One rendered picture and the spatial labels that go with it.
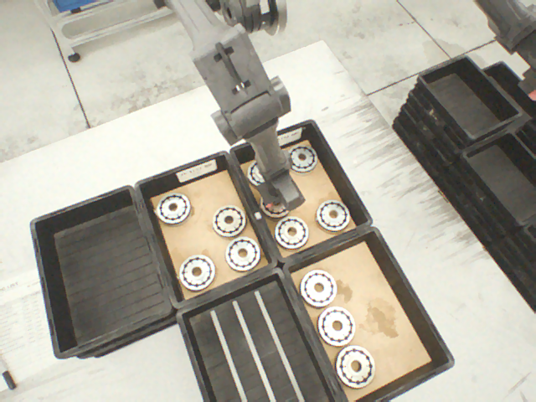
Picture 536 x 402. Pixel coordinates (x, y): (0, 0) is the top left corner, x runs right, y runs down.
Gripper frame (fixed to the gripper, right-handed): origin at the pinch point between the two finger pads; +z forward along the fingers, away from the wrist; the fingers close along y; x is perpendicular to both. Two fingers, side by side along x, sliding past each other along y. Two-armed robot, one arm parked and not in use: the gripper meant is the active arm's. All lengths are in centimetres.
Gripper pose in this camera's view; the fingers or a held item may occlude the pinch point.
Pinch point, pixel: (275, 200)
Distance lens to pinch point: 111.5
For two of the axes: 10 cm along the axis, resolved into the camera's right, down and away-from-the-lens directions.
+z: -0.1, 4.0, 9.2
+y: 9.1, -3.8, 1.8
